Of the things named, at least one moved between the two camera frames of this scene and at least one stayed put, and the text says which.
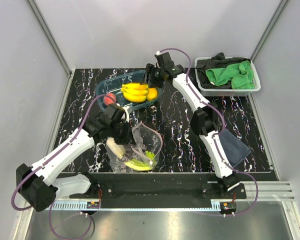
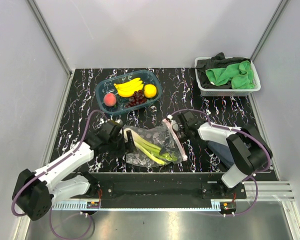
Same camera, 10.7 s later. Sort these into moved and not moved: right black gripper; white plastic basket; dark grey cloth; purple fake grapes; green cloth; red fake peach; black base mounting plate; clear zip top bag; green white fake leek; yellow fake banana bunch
Moved: green white fake leek; clear zip top bag; purple fake grapes; yellow fake banana bunch; right black gripper
Not moved: white plastic basket; black base mounting plate; dark grey cloth; green cloth; red fake peach
